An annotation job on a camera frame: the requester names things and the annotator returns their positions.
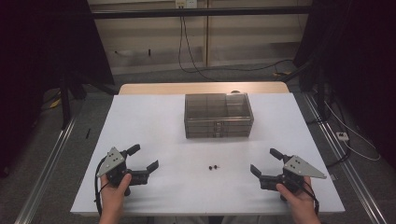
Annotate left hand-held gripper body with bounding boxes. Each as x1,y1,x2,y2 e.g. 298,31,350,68
96,147,150,197

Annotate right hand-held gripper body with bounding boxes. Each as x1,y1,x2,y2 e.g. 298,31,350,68
259,155,328,193

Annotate smoky transparent drawer cabinet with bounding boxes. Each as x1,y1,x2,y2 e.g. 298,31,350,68
184,92,255,139

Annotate person's right hand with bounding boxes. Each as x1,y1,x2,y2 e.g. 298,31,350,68
276,175,318,218

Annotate person's left hand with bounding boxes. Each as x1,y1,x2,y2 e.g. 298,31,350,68
100,173,133,217

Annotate black metal stand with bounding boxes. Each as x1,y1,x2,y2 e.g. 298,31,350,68
58,70,89,131

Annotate black curtain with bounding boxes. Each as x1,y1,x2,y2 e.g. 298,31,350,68
0,0,115,176
293,0,396,162

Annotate black horizontal metal bar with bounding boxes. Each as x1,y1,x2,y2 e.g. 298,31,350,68
92,6,313,21

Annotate left hand-held gripper black cable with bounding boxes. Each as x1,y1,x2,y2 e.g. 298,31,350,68
93,157,110,217

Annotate hand-held gripper black cable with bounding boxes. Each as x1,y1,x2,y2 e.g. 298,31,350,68
93,157,110,217
292,178,320,217

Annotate right hand-held gripper black cable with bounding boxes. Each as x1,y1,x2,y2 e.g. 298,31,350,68
292,178,320,217

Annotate metal floor rail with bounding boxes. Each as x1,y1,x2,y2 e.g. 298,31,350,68
303,92,389,224
13,116,78,224

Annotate white cable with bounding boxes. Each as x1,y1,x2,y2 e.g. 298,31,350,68
323,99,382,162

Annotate long black floor cable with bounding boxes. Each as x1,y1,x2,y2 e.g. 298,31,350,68
177,7,295,76

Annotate black hanging cable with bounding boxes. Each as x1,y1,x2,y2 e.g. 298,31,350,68
181,17,219,83

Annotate white wall socket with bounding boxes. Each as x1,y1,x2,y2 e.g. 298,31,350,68
175,0,198,9

